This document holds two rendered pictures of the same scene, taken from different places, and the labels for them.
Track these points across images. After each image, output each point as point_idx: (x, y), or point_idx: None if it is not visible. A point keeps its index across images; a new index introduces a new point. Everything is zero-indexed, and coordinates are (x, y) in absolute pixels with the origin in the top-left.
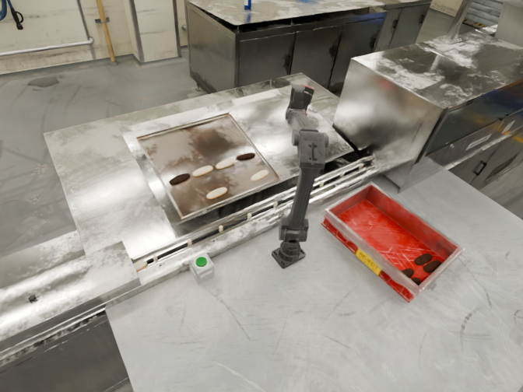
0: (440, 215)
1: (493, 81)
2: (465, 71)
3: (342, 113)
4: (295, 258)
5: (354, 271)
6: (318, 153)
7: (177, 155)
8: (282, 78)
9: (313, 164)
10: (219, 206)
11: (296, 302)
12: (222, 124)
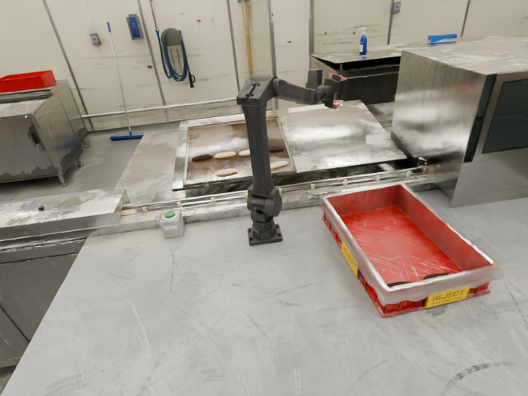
0: (508, 240)
1: None
2: None
3: (397, 116)
4: (265, 236)
5: (330, 267)
6: (258, 90)
7: (212, 142)
8: (370, 105)
9: (248, 100)
10: (223, 183)
11: (240, 276)
12: (267, 125)
